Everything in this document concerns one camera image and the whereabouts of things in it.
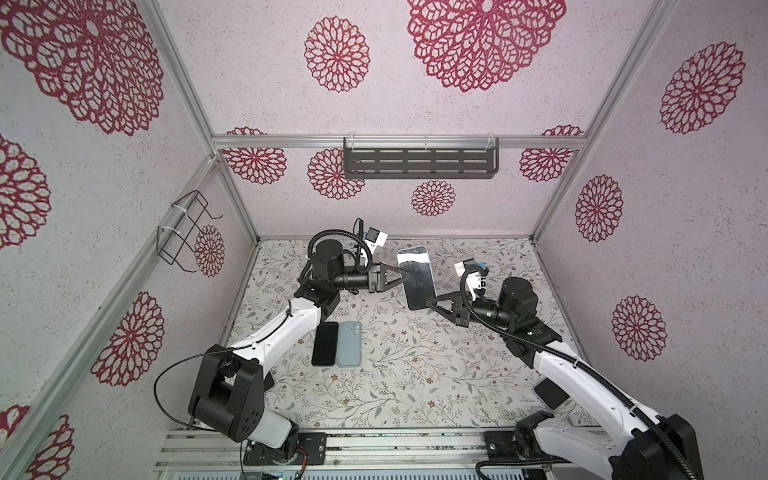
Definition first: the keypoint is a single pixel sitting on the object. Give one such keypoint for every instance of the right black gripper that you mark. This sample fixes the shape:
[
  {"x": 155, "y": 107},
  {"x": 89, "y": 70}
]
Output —
[{"x": 460, "y": 313}]

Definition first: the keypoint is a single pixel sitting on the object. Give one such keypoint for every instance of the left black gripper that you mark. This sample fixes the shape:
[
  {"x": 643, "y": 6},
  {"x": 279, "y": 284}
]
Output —
[{"x": 377, "y": 278}]

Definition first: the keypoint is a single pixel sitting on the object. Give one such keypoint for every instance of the light blue phone case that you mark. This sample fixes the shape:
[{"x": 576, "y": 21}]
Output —
[{"x": 349, "y": 346}]

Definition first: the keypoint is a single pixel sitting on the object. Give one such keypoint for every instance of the bare black phone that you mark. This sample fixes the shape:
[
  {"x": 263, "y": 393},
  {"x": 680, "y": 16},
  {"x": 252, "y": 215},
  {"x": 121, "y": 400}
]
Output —
[{"x": 325, "y": 344}]

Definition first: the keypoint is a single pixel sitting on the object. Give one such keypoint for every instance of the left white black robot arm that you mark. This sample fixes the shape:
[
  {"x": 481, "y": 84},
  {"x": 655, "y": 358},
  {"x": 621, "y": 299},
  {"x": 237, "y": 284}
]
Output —
[{"x": 229, "y": 392}]

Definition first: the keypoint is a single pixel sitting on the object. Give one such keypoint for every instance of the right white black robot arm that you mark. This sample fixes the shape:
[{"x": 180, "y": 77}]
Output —
[{"x": 636, "y": 442}]

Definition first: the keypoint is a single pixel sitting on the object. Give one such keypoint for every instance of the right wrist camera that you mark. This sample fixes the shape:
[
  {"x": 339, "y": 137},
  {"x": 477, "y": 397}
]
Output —
[{"x": 475, "y": 276}]

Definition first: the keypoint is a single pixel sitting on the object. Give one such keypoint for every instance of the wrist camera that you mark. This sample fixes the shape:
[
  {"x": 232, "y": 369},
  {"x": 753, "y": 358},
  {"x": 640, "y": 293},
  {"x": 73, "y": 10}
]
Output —
[
  {"x": 475, "y": 276},
  {"x": 374, "y": 238}
]

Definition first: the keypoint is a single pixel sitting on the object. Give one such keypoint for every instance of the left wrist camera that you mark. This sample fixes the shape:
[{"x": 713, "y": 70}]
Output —
[{"x": 374, "y": 238}]

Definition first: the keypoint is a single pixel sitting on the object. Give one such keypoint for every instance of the dark grey wall shelf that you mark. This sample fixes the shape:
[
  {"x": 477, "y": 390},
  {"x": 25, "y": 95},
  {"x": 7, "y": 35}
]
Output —
[{"x": 424, "y": 163}]

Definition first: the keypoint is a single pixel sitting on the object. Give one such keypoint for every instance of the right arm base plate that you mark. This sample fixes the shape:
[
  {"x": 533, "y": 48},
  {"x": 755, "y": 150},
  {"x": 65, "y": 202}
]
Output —
[{"x": 511, "y": 445}]

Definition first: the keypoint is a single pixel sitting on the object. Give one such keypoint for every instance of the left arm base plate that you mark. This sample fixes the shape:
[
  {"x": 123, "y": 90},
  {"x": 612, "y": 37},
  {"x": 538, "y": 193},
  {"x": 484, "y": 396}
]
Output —
[{"x": 308, "y": 448}]

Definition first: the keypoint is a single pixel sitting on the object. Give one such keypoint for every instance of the black wire wall rack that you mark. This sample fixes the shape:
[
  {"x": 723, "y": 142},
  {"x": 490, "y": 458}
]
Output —
[{"x": 193, "y": 243}]

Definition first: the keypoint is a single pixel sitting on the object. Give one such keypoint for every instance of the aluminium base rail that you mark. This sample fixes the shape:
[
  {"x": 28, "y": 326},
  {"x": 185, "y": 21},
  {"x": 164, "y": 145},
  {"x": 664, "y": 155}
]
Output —
[{"x": 347, "y": 449}]

